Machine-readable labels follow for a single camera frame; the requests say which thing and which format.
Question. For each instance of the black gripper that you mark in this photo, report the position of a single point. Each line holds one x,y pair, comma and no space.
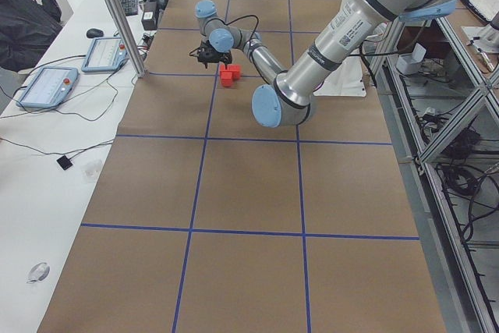
219,55

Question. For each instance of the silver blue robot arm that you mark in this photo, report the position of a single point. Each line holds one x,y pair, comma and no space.
286,98

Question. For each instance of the black power adapter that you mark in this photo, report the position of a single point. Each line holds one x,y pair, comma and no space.
149,16

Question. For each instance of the far teach pendant tablet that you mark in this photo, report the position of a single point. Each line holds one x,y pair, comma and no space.
105,55

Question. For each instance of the teach pendant tablet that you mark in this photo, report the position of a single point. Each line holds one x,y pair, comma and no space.
105,55
49,88

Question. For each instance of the black computer mouse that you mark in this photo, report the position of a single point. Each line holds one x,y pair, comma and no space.
94,32

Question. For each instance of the near teach pendant tablet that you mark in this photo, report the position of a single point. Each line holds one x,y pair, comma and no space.
49,88

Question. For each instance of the person in black jacket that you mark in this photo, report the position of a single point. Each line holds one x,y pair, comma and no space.
28,29

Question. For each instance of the small black square sensor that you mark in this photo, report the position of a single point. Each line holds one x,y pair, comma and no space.
64,162

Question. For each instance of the aluminium frame post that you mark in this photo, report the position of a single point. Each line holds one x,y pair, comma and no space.
126,34

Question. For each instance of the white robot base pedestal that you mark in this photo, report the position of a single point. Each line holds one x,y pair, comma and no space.
345,81

